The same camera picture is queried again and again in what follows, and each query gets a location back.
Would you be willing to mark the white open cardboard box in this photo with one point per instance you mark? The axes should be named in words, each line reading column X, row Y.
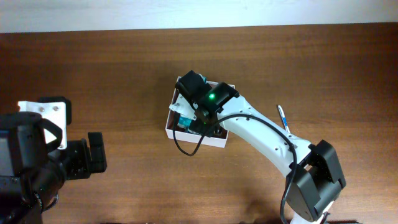
column 174, row 132

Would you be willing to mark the teal toothpaste tube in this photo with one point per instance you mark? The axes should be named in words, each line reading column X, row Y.
column 184, row 122

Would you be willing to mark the blue white toothbrush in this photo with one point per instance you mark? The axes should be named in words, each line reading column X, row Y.
column 283, row 118

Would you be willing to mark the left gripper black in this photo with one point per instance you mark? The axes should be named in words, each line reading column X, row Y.
column 96, row 152

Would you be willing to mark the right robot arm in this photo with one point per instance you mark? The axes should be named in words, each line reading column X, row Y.
column 313, row 175

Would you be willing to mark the teal mouthwash bottle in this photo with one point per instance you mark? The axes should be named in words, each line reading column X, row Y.
column 203, row 78

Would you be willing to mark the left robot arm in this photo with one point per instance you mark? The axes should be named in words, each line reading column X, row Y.
column 37, row 158

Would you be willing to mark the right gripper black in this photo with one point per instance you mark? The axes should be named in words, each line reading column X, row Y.
column 204, row 127

